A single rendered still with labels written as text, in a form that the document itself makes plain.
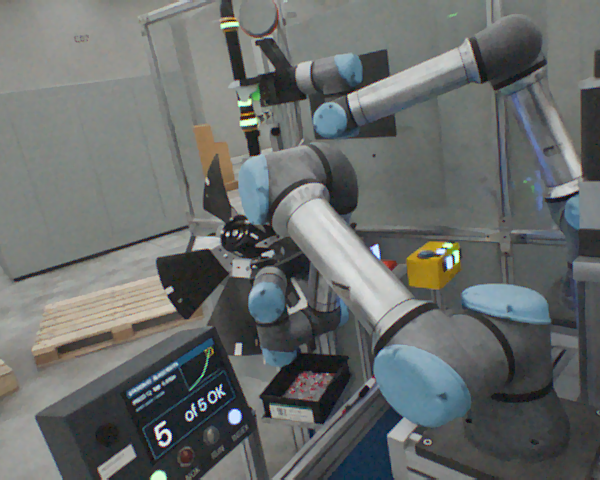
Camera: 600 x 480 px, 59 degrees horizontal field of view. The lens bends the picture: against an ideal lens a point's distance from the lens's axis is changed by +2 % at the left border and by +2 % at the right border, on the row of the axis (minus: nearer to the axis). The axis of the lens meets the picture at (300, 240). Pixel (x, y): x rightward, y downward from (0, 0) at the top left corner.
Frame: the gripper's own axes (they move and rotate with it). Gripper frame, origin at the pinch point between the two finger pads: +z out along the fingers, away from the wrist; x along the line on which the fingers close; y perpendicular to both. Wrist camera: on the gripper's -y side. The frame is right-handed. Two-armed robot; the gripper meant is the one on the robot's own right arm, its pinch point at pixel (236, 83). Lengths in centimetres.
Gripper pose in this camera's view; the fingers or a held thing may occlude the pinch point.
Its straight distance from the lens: 148.9
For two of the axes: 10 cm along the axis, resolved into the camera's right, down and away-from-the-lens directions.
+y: 1.7, 9.4, 2.8
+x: 4.6, -3.3, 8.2
